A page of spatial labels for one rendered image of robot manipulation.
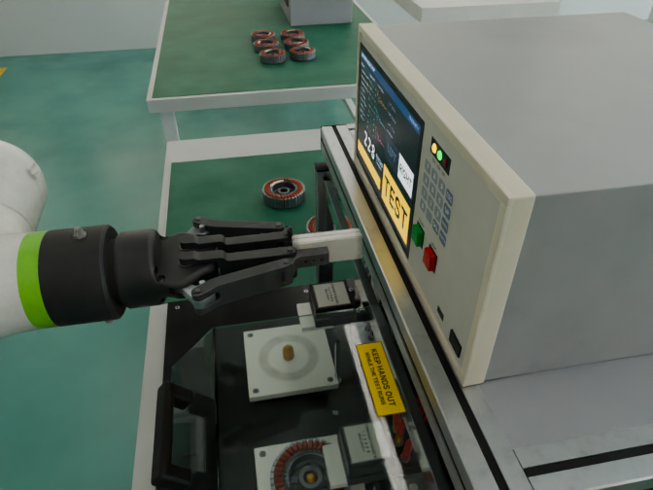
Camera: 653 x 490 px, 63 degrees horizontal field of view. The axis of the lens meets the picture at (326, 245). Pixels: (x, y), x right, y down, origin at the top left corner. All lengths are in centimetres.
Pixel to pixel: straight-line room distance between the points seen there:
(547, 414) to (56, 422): 172
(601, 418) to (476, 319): 15
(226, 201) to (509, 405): 106
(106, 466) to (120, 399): 24
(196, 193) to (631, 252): 118
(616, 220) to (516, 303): 10
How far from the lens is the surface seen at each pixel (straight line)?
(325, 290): 88
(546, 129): 50
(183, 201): 146
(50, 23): 545
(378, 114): 68
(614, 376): 58
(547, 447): 50
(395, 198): 64
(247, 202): 142
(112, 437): 192
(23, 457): 199
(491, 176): 41
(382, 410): 55
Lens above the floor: 151
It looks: 37 degrees down
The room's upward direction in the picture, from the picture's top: straight up
